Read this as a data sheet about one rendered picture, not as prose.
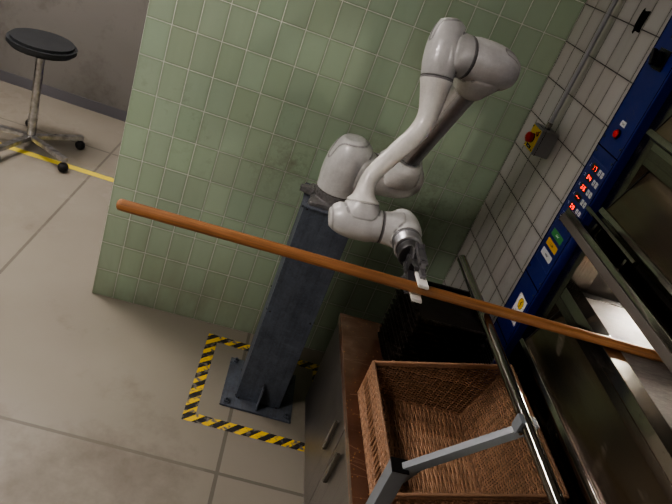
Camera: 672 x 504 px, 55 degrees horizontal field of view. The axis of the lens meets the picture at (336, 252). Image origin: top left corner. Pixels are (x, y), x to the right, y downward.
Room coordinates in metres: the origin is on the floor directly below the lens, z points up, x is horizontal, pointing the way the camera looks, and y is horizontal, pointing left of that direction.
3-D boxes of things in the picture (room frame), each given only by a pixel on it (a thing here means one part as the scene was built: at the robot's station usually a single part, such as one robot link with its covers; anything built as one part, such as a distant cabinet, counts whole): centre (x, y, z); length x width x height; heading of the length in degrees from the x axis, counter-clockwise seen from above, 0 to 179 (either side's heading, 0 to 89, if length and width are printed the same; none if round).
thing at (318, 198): (2.28, 0.11, 1.03); 0.22 x 0.18 x 0.06; 99
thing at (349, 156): (2.28, 0.08, 1.17); 0.18 x 0.16 x 0.22; 117
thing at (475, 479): (1.58, -0.54, 0.72); 0.56 x 0.49 x 0.28; 14
